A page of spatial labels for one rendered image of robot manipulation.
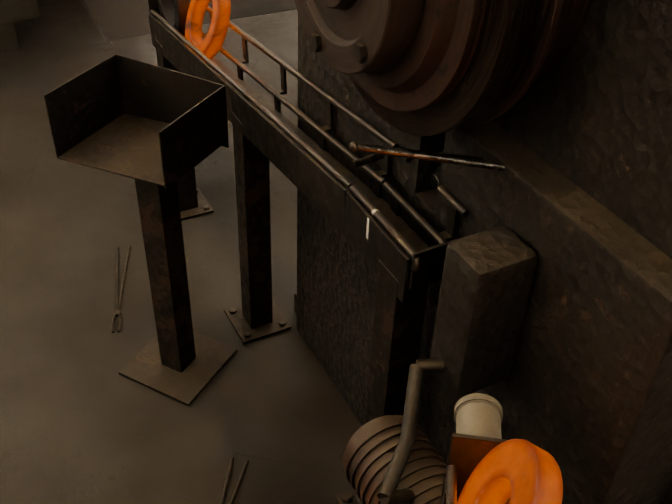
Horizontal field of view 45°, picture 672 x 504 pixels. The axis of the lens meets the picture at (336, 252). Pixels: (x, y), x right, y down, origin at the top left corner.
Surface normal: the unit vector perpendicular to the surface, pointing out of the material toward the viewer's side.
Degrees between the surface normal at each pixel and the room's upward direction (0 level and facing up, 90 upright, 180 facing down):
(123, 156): 5
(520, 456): 62
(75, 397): 0
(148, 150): 5
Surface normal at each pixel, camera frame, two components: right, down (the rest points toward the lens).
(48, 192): 0.04, -0.78
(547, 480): 0.48, -0.59
